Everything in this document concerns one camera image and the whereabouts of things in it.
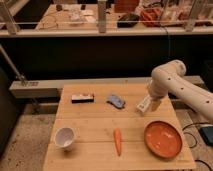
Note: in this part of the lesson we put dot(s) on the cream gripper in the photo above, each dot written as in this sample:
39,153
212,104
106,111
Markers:
155,103

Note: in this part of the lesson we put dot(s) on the white plastic bottle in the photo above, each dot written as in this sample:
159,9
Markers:
144,104

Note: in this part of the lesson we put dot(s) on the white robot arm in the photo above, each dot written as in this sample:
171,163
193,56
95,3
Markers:
168,78

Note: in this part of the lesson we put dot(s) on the white ceramic bowl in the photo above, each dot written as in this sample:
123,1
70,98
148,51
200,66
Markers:
64,138

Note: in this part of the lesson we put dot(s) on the blue crumpled cloth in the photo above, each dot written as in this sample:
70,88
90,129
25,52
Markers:
116,101

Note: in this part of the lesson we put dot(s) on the orange plate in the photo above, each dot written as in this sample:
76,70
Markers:
163,139

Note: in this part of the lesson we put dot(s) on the orange carrot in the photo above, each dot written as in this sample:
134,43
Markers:
117,140

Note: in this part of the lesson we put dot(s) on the dark box on floor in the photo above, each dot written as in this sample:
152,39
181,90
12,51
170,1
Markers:
207,135

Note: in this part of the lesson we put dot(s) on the red basket on shelf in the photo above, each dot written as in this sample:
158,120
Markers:
149,16

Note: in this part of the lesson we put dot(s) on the black bag on shelf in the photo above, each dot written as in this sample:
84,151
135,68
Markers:
127,20

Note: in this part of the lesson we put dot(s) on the white shelf post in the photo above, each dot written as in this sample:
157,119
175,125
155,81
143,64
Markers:
102,16

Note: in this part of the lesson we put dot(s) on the grey metal rail beam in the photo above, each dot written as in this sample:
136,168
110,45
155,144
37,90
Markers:
53,88

